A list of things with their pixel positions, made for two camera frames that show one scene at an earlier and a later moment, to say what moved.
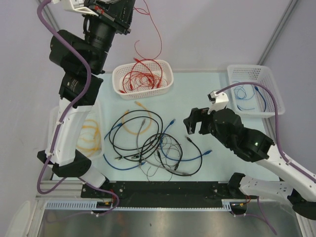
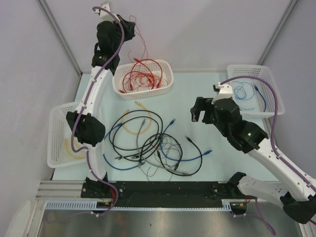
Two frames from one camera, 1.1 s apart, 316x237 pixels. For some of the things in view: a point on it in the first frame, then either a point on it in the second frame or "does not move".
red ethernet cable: x=149 y=69 does not move
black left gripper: x=117 y=14 to x=128 y=27
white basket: x=252 y=101 does not move
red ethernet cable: x=123 y=91 does not move
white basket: x=90 y=141 to x=59 y=151
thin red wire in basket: x=140 y=80 does not move
